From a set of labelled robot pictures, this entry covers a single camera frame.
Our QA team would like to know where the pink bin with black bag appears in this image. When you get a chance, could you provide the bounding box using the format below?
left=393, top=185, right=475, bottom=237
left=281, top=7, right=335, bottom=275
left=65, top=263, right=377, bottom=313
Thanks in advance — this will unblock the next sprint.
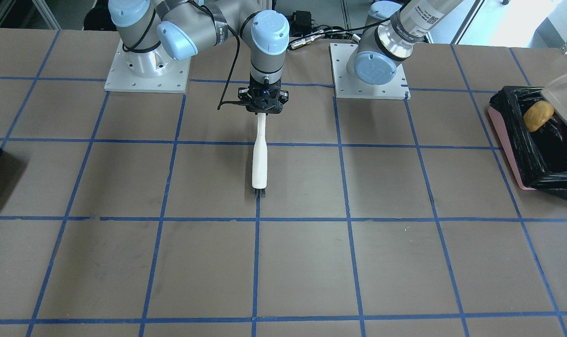
left=489, top=86, right=567, bottom=201

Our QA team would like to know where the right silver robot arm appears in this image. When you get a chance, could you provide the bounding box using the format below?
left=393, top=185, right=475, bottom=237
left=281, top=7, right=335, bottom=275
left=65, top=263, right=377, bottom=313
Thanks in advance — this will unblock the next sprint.
left=105, top=0, right=290, bottom=114

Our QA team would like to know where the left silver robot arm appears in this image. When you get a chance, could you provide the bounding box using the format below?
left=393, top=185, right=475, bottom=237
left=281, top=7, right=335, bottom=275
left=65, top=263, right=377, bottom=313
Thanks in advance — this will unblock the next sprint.
left=346, top=0, right=461, bottom=85

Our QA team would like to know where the white hand brush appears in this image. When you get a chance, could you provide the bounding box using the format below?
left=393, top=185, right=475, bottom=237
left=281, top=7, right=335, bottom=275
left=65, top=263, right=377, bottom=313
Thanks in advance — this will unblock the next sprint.
left=252, top=113, right=267, bottom=197

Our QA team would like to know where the brown bread roll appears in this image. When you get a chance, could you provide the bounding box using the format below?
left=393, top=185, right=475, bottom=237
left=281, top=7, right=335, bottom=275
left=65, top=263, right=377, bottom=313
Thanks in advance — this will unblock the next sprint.
left=523, top=100, right=555, bottom=132

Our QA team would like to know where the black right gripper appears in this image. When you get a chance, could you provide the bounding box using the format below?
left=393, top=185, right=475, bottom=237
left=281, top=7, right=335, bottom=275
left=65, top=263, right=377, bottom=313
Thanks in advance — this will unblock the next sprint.
left=238, top=81, right=290, bottom=114

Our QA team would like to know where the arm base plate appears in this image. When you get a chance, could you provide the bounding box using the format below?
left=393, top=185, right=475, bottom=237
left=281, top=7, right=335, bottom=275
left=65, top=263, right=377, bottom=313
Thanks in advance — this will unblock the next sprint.
left=104, top=40, right=191, bottom=94
left=330, top=43, right=411, bottom=100

